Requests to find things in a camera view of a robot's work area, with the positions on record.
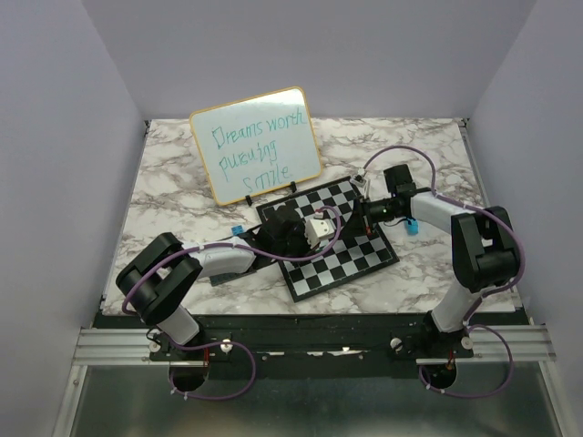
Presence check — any blue cylindrical eraser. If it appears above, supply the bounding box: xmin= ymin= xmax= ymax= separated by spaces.
xmin=404 ymin=218 xmax=419 ymax=236

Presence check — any aluminium rail frame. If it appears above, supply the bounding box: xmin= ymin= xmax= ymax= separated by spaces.
xmin=49 ymin=117 xmax=566 ymax=437

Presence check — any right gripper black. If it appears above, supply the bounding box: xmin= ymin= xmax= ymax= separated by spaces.
xmin=337 ymin=195 xmax=401 ymax=239

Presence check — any wire whiteboard stand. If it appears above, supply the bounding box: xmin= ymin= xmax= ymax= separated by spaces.
xmin=244 ymin=181 xmax=298 ymax=206

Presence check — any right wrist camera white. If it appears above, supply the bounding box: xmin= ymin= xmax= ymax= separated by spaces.
xmin=351 ymin=168 xmax=369 ymax=188

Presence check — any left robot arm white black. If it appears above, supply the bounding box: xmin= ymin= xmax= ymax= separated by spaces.
xmin=116 ymin=206 xmax=342 ymax=360

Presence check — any yellow framed whiteboard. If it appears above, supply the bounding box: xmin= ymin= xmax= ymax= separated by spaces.
xmin=189 ymin=86 xmax=322 ymax=206

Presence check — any dark grey lego baseplate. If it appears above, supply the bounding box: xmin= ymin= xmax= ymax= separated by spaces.
xmin=210 ymin=271 xmax=253 ymax=287

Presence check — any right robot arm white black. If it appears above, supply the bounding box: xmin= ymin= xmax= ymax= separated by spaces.
xmin=340 ymin=165 xmax=525 ymax=357

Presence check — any blue lego brick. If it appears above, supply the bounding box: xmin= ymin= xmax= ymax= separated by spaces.
xmin=231 ymin=225 xmax=245 ymax=236

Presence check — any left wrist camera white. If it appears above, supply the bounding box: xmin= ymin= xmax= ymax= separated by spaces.
xmin=304 ymin=218 xmax=334 ymax=249

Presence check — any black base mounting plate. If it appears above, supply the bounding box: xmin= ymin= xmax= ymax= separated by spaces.
xmin=149 ymin=313 xmax=473 ymax=380

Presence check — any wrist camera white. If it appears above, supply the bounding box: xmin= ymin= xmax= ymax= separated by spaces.
xmin=304 ymin=218 xmax=334 ymax=249
xmin=351 ymin=168 xmax=369 ymax=188

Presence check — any black white chessboard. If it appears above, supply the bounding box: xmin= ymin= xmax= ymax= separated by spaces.
xmin=256 ymin=177 xmax=399 ymax=302

